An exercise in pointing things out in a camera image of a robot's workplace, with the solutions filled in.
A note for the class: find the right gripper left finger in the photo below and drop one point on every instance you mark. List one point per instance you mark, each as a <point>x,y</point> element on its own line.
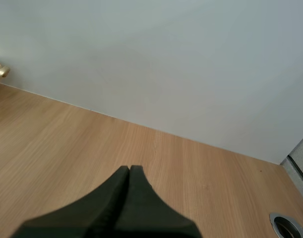
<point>92,210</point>

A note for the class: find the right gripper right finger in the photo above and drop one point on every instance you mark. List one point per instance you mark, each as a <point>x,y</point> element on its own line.
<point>151,213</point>

